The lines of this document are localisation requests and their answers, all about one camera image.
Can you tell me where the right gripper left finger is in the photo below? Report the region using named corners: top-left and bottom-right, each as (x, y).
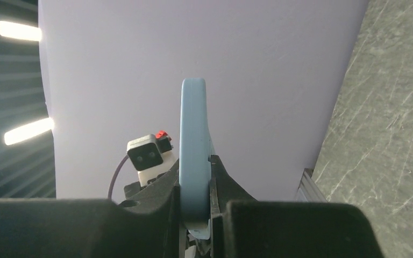
top-left (0, 183), bottom-right (180, 257)

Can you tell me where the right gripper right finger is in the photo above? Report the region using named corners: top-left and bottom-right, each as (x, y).
top-left (210, 155), bottom-right (383, 257)

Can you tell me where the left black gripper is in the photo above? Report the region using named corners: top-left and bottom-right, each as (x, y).
top-left (119, 168), bottom-right (179, 207)

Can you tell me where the phone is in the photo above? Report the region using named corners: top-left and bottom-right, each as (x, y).
top-left (179, 78), bottom-right (215, 240)

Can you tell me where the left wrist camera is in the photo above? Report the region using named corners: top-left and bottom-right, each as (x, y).
top-left (126, 131), bottom-right (177, 188)

